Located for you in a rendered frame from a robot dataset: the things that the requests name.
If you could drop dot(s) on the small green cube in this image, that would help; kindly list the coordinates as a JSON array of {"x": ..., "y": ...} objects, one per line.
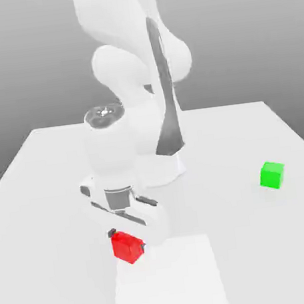
[{"x": 271, "y": 176}]

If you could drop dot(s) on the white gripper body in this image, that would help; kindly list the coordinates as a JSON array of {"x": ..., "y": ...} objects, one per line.
[{"x": 149, "y": 219}]

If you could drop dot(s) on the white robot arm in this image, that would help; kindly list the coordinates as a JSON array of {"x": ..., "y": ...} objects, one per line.
[{"x": 120, "y": 72}]

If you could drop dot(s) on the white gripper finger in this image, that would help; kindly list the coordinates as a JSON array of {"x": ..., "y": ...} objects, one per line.
[
  {"x": 143, "y": 246},
  {"x": 112, "y": 232}
]

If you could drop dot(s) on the small red cube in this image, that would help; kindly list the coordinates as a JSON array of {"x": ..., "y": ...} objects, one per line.
[{"x": 126, "y": 247}]

